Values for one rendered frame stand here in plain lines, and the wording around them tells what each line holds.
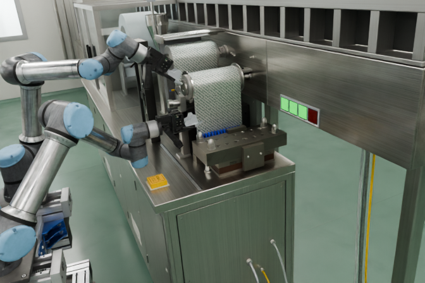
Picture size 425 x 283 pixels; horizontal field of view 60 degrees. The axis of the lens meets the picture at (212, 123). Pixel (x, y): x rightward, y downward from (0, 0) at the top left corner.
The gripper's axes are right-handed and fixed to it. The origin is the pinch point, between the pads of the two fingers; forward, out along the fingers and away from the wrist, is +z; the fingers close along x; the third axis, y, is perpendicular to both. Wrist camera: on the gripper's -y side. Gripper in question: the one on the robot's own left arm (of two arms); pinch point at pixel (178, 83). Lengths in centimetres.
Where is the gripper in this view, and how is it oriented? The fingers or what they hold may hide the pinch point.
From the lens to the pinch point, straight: 165.3
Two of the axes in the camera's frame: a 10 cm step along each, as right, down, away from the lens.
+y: 5.2, -8.5, -0.4
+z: 7.4, 4.3, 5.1
